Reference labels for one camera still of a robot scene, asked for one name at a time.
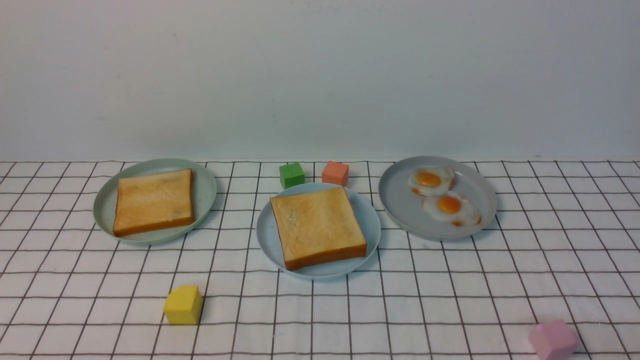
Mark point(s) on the right fried egg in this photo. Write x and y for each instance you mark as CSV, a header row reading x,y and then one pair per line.
x,y
452,208

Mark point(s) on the checkered white tablecloth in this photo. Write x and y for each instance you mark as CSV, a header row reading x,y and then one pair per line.
x,y
563,246

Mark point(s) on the green cube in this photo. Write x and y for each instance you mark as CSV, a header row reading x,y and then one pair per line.
x,y
291,175

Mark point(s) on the grey plate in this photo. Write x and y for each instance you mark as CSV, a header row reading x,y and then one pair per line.
x,y
405,207

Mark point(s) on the pink cube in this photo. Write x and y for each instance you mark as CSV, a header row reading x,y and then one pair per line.
x,y
553,340

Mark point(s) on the yellow cube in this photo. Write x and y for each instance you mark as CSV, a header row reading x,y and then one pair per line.
x,y
183,305

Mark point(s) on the back fried egg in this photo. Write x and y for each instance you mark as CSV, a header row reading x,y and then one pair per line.
x,y
428,181

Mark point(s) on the fried egg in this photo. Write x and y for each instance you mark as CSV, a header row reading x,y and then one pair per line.
x,y
452,208
428,181

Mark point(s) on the orange cube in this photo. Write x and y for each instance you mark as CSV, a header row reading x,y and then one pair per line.
x,y
336,173

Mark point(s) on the light green plate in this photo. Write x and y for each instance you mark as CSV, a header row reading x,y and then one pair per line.
x,y
204,192

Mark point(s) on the toast slice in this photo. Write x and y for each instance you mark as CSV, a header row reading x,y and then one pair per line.
x,y
317,228
154,202

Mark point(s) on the light blue plate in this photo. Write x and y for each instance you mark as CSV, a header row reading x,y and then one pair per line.
x,y
368,222

